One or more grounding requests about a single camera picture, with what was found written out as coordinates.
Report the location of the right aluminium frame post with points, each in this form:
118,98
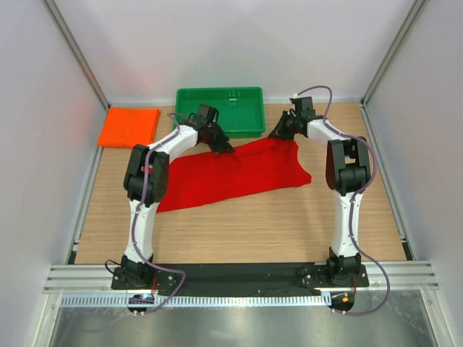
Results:
394,48

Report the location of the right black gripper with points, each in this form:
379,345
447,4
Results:
280,131

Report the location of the green plastic tray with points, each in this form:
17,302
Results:
241,109

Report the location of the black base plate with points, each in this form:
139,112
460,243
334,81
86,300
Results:
238,279

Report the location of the left aluminium frame post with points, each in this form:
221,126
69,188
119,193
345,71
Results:
64,30

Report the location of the folded orange t shirt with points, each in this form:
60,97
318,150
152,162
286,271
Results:
127,127

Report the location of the red t shirt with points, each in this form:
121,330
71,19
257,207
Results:
259,166

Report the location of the aluminium front rail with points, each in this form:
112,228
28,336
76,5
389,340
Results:
95,278

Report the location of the aluminium frame post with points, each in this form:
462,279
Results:
394,48
64,30

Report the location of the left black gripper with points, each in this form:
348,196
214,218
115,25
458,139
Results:
226,147

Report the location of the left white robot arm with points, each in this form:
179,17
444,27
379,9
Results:
146,184

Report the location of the white slotted cable duct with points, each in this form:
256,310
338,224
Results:
146,300

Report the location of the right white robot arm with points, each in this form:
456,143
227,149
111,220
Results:
347,173

